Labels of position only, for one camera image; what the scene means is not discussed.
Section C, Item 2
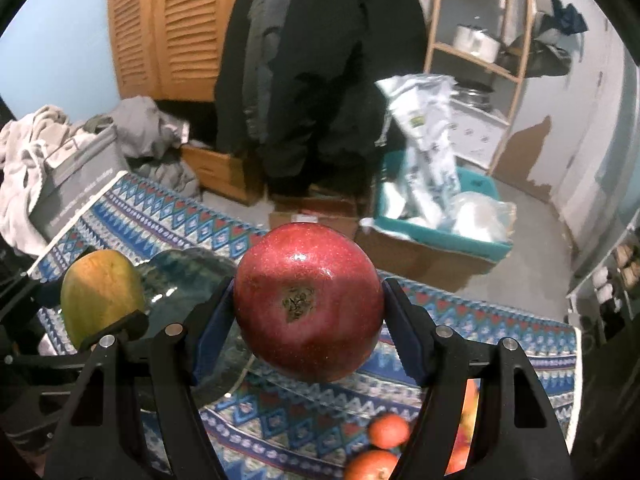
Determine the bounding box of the red apple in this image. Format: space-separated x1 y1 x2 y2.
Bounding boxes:
233 222 386 383

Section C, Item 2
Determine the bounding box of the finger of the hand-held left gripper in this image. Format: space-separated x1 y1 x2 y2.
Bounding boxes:
0 310 150 370
0 267 63 306

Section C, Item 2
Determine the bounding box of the wooden drawer chest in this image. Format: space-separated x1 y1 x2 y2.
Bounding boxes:
180 142 273 206

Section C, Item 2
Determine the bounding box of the white printed bag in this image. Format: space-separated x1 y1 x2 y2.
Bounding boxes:
375 74 462 226

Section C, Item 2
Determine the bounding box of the grey box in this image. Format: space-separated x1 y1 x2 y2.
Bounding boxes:
30 125 131 241

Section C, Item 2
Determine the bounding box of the yellow green mango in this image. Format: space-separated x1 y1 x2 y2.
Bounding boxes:
60 250 147 350

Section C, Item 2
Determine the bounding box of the dark blue hanging garment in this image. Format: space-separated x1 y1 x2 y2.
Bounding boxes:
537 0 590 37

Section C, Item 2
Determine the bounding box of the orange red fruit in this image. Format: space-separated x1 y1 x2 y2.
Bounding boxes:
444 379 482 476

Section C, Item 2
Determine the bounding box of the metal shoe rack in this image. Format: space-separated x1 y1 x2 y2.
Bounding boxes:
565 230 640 346

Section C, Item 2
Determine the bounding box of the white plastic basket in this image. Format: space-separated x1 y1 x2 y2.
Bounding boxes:
447 100 512 168

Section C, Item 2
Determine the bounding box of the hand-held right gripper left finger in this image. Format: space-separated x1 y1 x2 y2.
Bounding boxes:
45 277 236 480

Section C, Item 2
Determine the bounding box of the wooden louvered cabinet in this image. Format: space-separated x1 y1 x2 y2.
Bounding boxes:
107 0 251 103

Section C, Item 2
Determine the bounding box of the black coat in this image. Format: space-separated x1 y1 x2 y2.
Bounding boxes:
215 0 431 196

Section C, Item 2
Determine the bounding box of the grey coat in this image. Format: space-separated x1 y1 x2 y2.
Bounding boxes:
242 0 291 161

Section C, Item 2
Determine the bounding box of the clear plastic bag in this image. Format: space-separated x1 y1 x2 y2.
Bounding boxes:
447 192 518 245

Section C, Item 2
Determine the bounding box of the grey clothes pile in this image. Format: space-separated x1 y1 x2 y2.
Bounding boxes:
82 96 202 197

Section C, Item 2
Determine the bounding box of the white door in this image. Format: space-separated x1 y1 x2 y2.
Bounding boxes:
550 25 640 281

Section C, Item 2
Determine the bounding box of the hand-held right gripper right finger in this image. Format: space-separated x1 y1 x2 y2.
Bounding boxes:
384 279 573 480

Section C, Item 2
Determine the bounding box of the large cardboard box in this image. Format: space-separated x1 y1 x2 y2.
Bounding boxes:
355 220 493 293

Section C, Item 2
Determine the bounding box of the orange tangerine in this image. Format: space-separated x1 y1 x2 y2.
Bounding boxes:
344 450 401 480
369 412 412 450

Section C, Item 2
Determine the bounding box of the wooden shelf rack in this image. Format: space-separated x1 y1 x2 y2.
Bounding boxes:
424 0 538 176

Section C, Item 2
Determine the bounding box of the blue patterned cloth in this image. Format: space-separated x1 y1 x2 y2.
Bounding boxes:
27 170 581 480

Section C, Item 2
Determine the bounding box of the beige cloth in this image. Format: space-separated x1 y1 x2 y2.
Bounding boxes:
0 105 85 257

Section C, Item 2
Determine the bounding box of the dark grey hanging garment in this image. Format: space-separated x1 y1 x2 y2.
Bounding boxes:
505 30 572 80

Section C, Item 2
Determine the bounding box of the flat cardboard box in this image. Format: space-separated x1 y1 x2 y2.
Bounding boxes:
269 194 362 241

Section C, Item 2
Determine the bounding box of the teal box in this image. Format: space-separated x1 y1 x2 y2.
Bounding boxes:
372 152 515 263

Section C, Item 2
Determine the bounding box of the metal bowl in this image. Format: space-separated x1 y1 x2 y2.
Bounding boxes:
452 82 497 107

